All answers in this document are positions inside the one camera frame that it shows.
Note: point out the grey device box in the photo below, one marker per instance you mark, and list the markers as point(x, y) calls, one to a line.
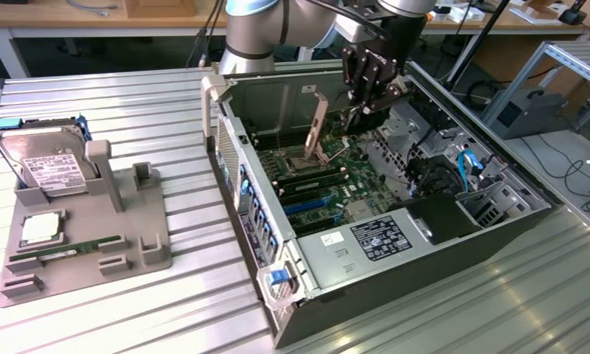
point(527, 114)

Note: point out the CPU socket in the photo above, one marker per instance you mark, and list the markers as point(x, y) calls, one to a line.
point(300, 164)

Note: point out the green RAM stick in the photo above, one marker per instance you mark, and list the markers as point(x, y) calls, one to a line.
point(68, 250)

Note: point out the grey and black PC case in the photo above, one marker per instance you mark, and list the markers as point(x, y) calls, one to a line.
point(399, 295)

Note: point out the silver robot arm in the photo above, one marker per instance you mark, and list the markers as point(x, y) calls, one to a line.
point(251, 33)

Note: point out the silver perforated drive cage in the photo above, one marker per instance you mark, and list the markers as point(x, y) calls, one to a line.
point(399, 129)

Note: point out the blue case latch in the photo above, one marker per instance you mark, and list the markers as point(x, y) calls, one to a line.
point(276, 277)

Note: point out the aluminium profile frame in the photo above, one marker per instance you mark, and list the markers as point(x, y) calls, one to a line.
point(576, 55)

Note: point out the hard disk with blue caddy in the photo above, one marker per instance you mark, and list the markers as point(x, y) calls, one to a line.
point(44, 162)

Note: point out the grey plastic parts rack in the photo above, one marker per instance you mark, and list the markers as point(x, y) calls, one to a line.
point(128, 206)

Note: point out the black plastic shroud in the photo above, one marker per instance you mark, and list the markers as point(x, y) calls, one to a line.
point(443, 219)

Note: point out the wooden desk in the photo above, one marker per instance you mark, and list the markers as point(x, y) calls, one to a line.
point(53, 18)

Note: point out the blue expansion slot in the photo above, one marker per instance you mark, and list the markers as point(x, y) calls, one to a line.
point(305, 206)

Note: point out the black tripod pole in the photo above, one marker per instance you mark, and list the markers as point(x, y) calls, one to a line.
point(479, 40)

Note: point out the black desk device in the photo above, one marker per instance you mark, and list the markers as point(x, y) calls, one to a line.
point(571, 16)

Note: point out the grey power supply unit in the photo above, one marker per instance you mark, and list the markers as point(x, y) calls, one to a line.
point(335, 265)

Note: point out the silver chipset heatsink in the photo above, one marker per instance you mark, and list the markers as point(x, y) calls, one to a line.
point(360, 210)

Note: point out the blue slot clip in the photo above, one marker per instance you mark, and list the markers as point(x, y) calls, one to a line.
point(249, 190)
point(273, 244)
point(269, 231)
point(256, 204)
point(263, 218)
point(243, 172)

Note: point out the silver disk bay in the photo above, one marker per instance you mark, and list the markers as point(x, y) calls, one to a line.
point(497, 210)

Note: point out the wooden box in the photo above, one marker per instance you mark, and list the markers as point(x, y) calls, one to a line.
point(163, 9)

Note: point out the white small box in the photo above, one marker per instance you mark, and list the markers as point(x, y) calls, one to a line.
point(465, 14)

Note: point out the silver CPU chip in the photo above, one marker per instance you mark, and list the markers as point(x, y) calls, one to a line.
point(39, 228)

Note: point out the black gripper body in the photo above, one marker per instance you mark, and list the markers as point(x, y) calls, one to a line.
point(401, 40)

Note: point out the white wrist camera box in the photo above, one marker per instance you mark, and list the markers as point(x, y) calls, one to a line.
point(352, 29)

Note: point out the installed black RAM stick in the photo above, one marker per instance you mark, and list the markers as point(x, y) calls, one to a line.
point(315, 184)

